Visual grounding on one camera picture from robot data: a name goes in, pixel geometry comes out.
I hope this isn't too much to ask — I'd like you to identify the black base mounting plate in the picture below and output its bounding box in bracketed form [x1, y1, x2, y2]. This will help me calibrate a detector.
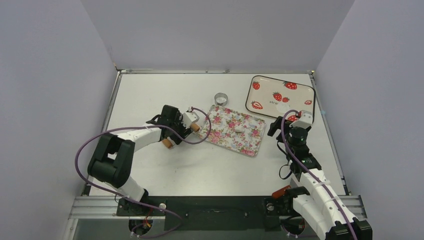
[116, 196, 306, 234]

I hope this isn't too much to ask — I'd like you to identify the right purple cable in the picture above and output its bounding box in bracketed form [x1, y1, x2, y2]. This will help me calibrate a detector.
[280, 109, 359, 240]

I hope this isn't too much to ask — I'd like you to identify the white dough piece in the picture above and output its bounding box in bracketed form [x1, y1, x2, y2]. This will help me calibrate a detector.
[234, 125, 245, 133]

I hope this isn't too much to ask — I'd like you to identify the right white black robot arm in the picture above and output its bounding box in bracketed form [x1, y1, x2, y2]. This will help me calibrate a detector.
[267, 113, 373, 240]

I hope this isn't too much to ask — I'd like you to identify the strawberry pattern tray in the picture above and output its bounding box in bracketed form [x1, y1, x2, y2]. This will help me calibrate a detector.
[245, 75, 316, 118]

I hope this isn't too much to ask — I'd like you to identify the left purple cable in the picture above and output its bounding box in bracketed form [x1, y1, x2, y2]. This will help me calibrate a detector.
[74, 106, 213, 240]

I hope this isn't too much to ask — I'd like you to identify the floral pattern tray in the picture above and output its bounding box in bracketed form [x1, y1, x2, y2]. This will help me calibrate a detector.
[196, 105, 266, 157]

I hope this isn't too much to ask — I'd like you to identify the aluminium front rail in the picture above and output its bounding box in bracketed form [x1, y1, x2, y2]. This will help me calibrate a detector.
[68, 195, 367, 220]

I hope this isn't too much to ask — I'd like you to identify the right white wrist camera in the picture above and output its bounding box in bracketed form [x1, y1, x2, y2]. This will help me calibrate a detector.
[290, 110, 314, 129]

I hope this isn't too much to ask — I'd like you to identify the purple cable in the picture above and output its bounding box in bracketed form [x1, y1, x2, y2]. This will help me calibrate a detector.
[74, 106, 213, 240]
[280, 109, 359, 240]

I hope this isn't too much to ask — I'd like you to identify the flat round dumpling wrapper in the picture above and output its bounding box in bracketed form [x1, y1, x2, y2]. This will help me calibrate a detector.
[276, 102, 292, 115]

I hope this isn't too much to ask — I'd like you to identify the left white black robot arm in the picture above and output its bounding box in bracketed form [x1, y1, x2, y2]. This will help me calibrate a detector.
[87, 105, 199, 215]

